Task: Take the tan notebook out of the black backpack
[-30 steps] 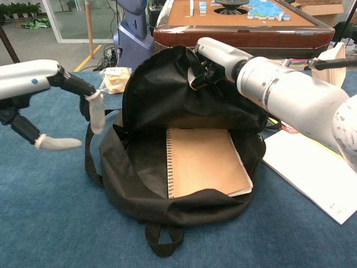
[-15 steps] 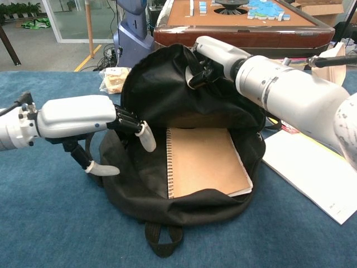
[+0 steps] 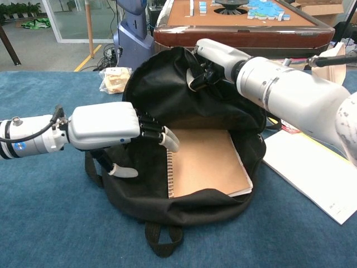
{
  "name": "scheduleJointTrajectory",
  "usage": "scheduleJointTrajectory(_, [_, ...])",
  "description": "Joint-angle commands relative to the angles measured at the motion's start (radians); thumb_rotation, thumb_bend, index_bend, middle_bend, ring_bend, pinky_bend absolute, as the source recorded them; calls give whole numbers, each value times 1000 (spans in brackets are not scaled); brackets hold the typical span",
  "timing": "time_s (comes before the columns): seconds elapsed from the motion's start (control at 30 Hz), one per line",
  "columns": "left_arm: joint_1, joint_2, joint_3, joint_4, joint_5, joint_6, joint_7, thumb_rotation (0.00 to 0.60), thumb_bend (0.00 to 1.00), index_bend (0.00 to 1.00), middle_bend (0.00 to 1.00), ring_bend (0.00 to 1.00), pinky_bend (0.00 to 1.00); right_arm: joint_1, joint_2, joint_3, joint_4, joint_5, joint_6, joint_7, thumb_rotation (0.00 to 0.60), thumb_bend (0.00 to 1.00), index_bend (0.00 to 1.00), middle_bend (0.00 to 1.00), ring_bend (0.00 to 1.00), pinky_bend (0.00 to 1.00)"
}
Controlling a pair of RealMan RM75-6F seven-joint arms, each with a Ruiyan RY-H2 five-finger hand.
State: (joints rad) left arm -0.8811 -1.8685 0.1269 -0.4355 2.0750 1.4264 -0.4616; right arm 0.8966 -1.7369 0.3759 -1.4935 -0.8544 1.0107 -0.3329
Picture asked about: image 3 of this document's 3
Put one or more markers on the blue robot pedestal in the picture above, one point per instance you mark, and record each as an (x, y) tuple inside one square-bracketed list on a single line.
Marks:
[(134, 36)]

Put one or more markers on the black tripod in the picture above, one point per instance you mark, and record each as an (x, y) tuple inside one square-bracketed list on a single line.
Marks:
[(352, 14)]

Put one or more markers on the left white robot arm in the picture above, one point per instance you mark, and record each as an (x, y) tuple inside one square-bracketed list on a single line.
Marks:
[(33, 136)]

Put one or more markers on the brown mahjong table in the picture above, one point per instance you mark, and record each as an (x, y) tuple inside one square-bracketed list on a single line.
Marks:
[(251, 36)]

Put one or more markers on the cardboard box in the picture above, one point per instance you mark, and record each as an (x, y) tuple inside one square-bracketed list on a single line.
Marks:
[(320, 9)]

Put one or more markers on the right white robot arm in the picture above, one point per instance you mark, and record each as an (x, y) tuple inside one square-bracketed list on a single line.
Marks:
[(293, 95)]

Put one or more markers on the wooden pole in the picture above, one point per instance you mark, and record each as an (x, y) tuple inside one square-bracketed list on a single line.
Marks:
[(89, 30)]

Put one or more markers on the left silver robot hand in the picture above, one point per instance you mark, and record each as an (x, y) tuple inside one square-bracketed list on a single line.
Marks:
[(103, 125)]

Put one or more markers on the green cloth on floor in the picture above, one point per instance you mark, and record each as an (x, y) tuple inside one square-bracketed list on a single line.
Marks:
[(36, 23)]

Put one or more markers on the white and yellow notepad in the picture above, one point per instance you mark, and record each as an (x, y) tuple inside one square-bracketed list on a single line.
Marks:
[(309, 173)]

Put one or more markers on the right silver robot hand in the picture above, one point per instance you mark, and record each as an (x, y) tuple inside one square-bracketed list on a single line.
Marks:
[(220, 58)]

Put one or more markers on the dark table leg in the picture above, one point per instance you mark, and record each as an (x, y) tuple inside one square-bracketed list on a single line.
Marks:
[(9, 46)]

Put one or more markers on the brown spiral notebook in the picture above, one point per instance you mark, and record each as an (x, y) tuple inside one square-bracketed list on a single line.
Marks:
[(206, 162)]

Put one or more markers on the blue table mat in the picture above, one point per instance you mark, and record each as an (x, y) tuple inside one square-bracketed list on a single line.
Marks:
[(42, 209)]

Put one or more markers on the black backpack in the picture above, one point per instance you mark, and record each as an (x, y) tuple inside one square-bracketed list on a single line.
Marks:
[(161, 89)]

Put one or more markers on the bagged crackers snack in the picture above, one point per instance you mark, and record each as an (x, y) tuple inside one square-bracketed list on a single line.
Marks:
[(115, 81)]

